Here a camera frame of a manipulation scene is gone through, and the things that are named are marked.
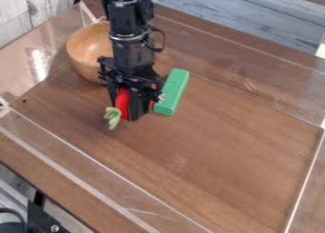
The black clamp mount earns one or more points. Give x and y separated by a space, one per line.
40 222

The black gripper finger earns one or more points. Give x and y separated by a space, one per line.
139 103
113 91

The green rectangular block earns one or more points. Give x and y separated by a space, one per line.
173 90

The red plush strawberry toy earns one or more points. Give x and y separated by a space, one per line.
118 113

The wooden bowl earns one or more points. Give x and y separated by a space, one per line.
87 44

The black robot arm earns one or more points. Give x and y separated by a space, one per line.
130 18

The clear acrylic tray enclosure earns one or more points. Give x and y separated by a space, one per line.
233 165

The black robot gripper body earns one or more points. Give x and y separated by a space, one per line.
130 67

